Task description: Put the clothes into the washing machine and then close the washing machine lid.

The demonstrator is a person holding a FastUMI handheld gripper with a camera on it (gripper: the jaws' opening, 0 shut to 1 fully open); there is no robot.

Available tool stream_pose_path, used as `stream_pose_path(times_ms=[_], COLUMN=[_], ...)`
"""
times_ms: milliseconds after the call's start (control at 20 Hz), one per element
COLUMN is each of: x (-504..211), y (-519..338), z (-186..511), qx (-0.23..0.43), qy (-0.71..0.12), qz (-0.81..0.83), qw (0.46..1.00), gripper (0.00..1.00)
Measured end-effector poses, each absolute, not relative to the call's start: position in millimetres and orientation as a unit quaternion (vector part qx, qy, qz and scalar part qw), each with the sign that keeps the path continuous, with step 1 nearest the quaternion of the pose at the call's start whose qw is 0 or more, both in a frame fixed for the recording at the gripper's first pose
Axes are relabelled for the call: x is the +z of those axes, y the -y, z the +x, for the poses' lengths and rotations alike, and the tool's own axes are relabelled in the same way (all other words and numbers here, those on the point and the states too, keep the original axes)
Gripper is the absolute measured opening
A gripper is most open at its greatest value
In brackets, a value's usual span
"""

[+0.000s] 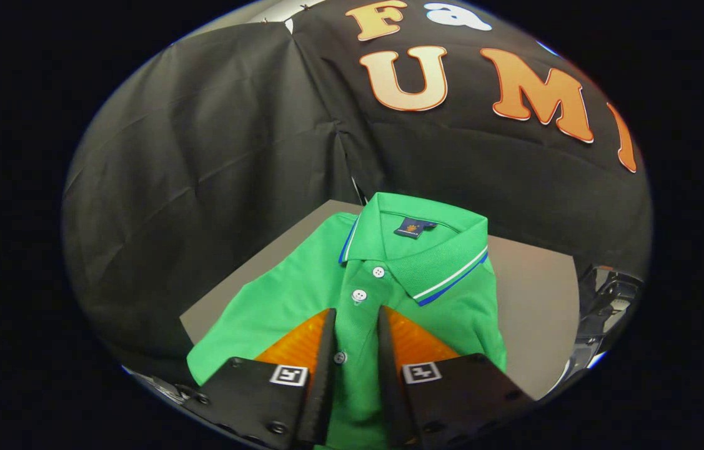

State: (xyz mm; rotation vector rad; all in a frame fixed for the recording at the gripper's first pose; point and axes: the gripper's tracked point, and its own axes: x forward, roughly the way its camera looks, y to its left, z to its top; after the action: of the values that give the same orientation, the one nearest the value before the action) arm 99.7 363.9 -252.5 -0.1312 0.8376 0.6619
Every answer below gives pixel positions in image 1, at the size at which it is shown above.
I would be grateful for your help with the green polo shirt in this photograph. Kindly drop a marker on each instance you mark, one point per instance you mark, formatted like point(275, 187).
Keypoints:
point(302, 287)

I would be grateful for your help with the grey washing machine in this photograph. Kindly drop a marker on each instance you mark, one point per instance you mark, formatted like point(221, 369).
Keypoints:
point(608, 300)

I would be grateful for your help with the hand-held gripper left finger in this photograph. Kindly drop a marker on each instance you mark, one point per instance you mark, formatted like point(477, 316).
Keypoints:
point(325, 375)

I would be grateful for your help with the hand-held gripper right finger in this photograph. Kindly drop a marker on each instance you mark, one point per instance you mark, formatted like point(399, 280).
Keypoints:
point(387, 375)

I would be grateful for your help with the grey side stand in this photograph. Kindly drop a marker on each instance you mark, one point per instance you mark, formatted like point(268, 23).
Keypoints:
point(539, 300)

